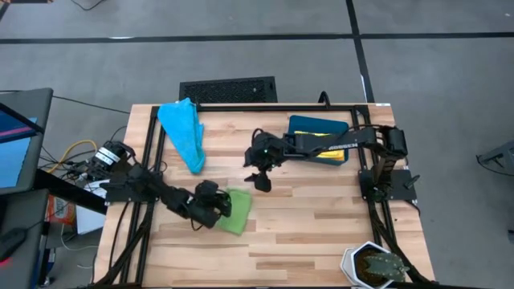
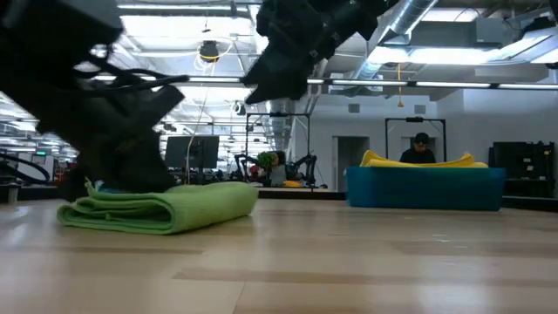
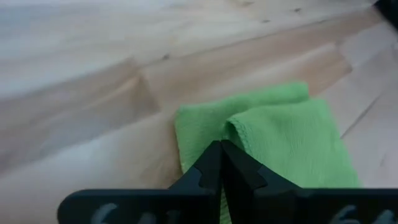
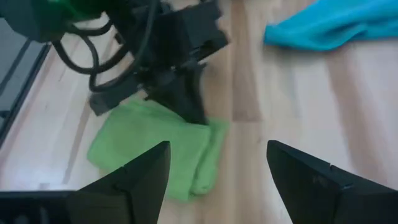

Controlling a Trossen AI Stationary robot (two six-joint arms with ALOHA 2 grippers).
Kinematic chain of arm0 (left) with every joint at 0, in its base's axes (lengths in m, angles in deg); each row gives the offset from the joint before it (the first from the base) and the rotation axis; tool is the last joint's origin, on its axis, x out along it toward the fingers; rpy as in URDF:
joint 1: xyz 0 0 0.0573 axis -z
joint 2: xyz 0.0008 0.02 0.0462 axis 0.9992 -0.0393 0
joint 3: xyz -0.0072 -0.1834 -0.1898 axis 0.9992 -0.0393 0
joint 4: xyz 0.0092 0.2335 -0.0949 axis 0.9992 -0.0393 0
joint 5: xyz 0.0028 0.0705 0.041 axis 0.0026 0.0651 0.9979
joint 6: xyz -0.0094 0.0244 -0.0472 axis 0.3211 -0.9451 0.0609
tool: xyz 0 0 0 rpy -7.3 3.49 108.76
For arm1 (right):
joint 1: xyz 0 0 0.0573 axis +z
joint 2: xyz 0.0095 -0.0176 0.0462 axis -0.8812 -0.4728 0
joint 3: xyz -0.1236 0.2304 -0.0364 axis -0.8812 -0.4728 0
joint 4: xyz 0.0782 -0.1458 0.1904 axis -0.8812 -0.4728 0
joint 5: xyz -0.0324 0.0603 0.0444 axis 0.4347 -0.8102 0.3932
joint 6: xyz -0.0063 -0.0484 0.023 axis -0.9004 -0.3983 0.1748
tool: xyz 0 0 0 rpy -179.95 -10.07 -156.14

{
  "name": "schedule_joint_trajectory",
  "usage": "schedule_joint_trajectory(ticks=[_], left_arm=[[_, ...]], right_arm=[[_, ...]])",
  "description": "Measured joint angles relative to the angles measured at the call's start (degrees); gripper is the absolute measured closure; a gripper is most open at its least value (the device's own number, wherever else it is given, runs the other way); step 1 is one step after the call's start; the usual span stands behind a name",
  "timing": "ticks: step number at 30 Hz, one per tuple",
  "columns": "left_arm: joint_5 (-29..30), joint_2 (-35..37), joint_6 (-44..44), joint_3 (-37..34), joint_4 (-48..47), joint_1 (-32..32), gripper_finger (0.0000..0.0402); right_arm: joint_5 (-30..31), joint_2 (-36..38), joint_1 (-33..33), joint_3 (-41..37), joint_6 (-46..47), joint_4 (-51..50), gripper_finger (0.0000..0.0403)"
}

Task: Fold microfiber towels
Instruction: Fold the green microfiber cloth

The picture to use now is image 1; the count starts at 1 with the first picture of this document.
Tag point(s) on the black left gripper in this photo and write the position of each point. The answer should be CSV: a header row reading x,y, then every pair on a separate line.
x,y
205,212

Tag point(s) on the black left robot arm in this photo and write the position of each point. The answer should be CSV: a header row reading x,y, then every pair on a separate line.
x,y
160,190

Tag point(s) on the orange cardboard box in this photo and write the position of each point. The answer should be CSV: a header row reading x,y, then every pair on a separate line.
x,y
60,210

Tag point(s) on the green cactus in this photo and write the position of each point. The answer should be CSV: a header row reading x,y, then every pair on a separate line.
x,y
385,267

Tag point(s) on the grey desk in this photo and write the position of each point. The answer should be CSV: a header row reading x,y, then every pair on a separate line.
x,y
28,216

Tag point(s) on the blue microfiber towel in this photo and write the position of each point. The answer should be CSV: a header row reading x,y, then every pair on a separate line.
x,y
180,128

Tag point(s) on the grey monitor with blue screen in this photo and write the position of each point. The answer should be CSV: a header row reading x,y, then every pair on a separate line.
x,y
36,120

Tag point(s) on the yellow microfiber towel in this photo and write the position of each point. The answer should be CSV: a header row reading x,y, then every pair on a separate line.
x,y
335,155

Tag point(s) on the black floor vent grille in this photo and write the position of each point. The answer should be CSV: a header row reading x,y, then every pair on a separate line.
x,y
229,90

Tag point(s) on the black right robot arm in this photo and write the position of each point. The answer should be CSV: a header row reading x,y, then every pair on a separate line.
x,y
341,142

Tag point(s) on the black aluminium table frame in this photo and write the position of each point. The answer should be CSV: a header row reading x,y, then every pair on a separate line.
x,y
241,107

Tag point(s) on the white hexagonal plant pot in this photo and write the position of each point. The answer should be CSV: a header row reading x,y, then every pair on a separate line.
x,y
347,261

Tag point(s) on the green microfiber towel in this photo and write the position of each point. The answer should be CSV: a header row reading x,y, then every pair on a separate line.
x,y
239,212

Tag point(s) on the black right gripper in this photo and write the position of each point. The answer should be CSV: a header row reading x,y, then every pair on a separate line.
x,y
267,152

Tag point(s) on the white box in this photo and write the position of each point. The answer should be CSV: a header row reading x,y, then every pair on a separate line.
x,y
90,221

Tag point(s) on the teal plastic bin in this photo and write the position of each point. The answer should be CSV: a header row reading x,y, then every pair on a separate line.
x,y
317,122

